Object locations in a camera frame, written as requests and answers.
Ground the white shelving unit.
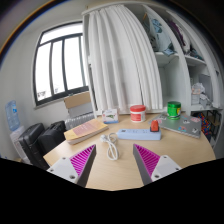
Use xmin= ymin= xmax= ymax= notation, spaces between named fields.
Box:
xmin=81 ymin=0 xmax=224 ymax=148

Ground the grey stickered laptop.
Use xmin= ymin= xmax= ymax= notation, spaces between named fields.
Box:
xmin=155 ymin=113 xmax=201 ymax=138

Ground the black framed window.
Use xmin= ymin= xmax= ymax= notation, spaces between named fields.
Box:
xmin=33 ymin=22 xmax=88 ymax=106

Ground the patterned cushion on shelf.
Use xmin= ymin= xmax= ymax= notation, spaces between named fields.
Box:
xmin=142 ymin=13 xmax=175 ymax=56

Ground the blue bottle water dispenser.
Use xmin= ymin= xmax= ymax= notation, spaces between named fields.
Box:
xmin=5 ymin=100 xmax=30 ymax=164

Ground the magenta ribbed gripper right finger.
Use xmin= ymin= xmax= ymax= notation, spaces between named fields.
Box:
xmin=133 ymin=144 xmax=181 ymax=185

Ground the white radiator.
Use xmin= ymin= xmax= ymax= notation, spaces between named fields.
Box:
xmin=65 ymin=112 xmax=94 ymax=130

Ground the light blue power strip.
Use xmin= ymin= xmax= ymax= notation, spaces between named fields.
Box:
xmin=117 ymin=129 xmax=161 ymax=140

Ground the black bag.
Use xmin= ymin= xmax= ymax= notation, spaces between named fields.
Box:
xmin=38 ymin=121 xmax=66 ymax=154

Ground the orange charger plug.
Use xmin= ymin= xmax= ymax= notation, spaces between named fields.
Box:
xmin=150 ymin=120 xmax=159 ymax=132

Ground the colourful box on lower shelf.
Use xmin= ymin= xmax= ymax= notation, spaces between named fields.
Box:
xmin=194 ymin=112 xmax=216 ymax=141

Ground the green lidded canister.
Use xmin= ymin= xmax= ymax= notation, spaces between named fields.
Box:
xmin=167 ymin=101 xmax=181 ymax=120

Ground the cardboard box on radiator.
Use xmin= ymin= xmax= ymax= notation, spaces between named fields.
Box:
xmin=64 ymin=91 xmax=93 ymax=117

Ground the small white green box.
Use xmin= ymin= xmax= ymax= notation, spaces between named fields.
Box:
xmin=102 ymin=109 xmax=119 ymax=124

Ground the white curtain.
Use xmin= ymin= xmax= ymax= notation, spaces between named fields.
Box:
xmin=84 ymin=5 xmax=163 ymax=113

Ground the white coiled power cable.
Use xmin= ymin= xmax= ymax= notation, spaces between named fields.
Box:
xmin=99 ymin=132 xmax=120 ymax=162

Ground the white jar red lid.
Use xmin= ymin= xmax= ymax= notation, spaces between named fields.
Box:
xmin=130 ymin=105 xmax=146 ymax=122

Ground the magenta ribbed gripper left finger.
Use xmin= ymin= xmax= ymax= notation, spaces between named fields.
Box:
xmin=48 ymin=145 xmax=96 ymax=187

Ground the black suitcase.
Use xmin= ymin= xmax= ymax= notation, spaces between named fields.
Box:
xmin=19 ymin=123 xmax=49 ymax=170

